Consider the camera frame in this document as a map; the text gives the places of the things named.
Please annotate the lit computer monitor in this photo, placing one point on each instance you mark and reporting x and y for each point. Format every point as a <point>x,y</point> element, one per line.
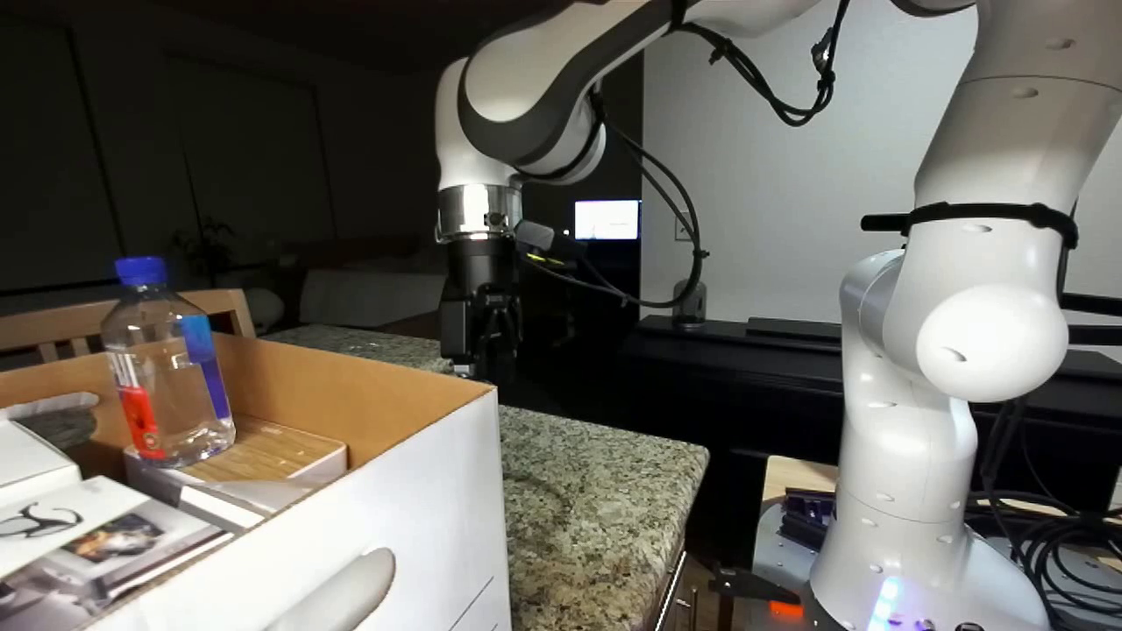
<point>603,219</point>

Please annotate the magazine with photo cover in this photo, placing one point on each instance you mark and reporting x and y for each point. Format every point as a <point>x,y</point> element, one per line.
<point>73,551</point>

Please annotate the tan paperback book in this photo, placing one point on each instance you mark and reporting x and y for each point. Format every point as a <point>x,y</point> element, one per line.
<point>249,480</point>

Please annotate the clear bottle blue cap in box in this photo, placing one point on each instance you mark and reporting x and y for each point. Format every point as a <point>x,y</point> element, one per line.
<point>164,371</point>

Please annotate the white cardboard box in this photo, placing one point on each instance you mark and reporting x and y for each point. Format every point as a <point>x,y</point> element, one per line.
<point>420,487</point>

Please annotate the grey sofa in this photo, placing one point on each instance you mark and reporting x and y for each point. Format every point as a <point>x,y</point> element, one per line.
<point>365,296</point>

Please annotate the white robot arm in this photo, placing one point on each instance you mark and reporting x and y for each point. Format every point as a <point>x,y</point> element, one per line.
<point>961,314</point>

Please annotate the black low cabinet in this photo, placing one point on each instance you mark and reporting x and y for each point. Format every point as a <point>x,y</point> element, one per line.
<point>774,385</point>

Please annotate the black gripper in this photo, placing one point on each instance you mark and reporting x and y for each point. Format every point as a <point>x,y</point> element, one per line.
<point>481,314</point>

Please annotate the wooden chair back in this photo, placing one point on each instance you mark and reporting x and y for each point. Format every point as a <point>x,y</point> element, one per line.
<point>72,331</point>

